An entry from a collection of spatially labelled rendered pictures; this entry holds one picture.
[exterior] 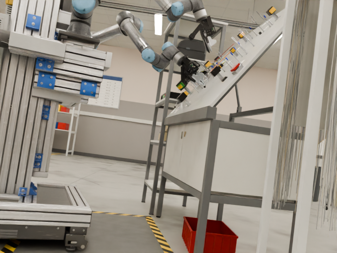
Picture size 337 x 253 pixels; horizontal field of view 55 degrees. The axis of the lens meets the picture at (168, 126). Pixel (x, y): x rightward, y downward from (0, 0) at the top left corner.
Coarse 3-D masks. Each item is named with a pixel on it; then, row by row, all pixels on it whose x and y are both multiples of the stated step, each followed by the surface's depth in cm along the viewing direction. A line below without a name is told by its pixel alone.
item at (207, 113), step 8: (184, 112) 221; (192, 112) 201; (200, 112) 184; (208, 112) 173; (216, 112) 174; (168, 120) 269; (176, 120) 242; (184, 120) 218; (192, 120) 202; (200, 120) 194
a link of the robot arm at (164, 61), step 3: (162, 54) 208; (162, 57) 207; (165, 57) 207; (162, 60) 206; (165, 60) 208; (168, 60) 208; (159, 63) 205; (162, 63) 207; (165, 63) 209; (153, 66) 210; (156, 66) 208; (159, 66) 208; (162, 66) 209; (156, 69) 210; (159, 69) 210; (162, 69) 211
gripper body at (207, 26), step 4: (208, 16) 197; (196, 20) 198; (200, 20) 195; (204, 20) 197; (208, 20) 197; (204, 24) 197; (208, 24) 197; (212, 24) 197; (204, 28) 196; (208, 28) 196; (212, 28) 198; (200, 32) 202; (208, 32) 197; (212, 32) 196; (208, 36) 202
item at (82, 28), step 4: (72, 20) 184; (76, 20) 183; (80, 20) 184; (72, 24) 184; (76, 24) 183; (80, 24) 183; (84, 24) 185; (88, 24) 187; (68, 28) 184; (72, 28) 184; (76, 28) 182; (80, 28) 183; (84, 28) 184; (88, 28) 187; (72, 32) 181; (76, 32) 181; (80, 32) 182; (84, 32) 183; (88, 32) 187; (88, 36) 185
